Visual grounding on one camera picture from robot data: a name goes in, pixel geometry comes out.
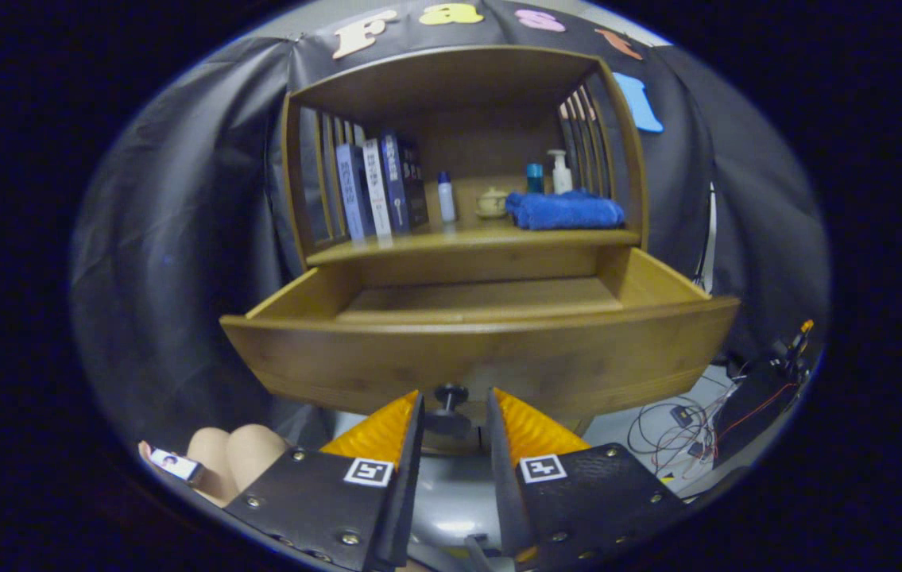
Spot backdrop stand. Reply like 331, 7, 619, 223
693, 181, 718, 295

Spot wooden drawer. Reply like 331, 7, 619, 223
219, 245, 741, 438

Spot light blue book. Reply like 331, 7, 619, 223
335, 143, 372, 241

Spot white book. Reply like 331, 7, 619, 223
362, 139, 393, 238

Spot wooden countertop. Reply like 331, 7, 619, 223
306, 218, 642, 267

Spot blue folded towel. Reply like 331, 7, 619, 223
505, 189, 626, 231

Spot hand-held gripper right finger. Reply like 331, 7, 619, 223
486, 387, 687, 561

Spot small white device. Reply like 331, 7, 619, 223
138, 441, 205, 487

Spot black equipment with orange part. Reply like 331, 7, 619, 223
713, 318, 821, 466

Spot white pump bottle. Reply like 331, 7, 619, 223
548, 149, 574, 195

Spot white bottle with blue cap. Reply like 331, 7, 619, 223
436, 171, 458, 223

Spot beige lidded ceramic teacup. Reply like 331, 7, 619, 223
474, 187, 509, 220

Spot dark blue book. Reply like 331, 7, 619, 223
379, 129, 430, 234

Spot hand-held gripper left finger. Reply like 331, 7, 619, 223
223, 389, 427, 572

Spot person's bare knee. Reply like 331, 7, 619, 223
187, 427, 241, 508
226, 423, 292, 493

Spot floor cables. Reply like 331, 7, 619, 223
627, 373, 745, 477

